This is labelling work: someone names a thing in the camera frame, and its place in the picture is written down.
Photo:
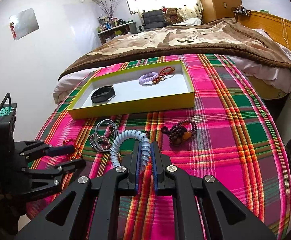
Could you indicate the small desk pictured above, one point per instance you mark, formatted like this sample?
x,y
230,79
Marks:
x,y
115,31

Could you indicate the power strip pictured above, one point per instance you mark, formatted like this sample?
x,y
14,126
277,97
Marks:
x,y
241,10

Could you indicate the brown teddy bear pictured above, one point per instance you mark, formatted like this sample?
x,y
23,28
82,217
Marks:
x,y
171,15

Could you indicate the yellow cardboard box tray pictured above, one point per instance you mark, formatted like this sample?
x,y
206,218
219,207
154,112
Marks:
x,y
125,90

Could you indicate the brown patterned blanket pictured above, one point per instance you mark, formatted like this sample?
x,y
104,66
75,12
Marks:
x,y
185,37

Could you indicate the cluster of small bottles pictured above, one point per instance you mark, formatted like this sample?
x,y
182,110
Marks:
x,y
106,25

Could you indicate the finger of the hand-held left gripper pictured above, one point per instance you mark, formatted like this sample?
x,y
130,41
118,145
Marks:
x,y
60,150
73,165

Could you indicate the wooden headboard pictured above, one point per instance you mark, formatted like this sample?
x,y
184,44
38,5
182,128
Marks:
x,y
273,22

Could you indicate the dark grey chair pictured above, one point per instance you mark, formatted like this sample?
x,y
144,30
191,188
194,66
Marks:
x,y
153,20

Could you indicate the black wristband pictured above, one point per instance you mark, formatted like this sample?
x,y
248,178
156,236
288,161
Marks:
x,y
98,99

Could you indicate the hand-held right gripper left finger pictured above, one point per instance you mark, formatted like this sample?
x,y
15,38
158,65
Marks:
x,y
133,165

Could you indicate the red hanging ornament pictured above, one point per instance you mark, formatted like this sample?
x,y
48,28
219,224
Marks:
x,y
13,31

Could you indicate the white bed sheet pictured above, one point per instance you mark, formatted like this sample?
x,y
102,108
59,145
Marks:
x,y
63,87

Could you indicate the vase of dry branches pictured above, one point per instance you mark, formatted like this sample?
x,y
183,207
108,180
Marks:
x,y
109,8

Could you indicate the shiny wall sheet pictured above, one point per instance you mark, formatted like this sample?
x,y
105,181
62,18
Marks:
x,y
25,23

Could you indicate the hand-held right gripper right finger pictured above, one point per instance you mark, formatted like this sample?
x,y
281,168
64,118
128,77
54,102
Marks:
x,y
158,165

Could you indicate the pink plaid cloth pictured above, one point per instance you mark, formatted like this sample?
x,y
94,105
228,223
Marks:
x,y
235,142

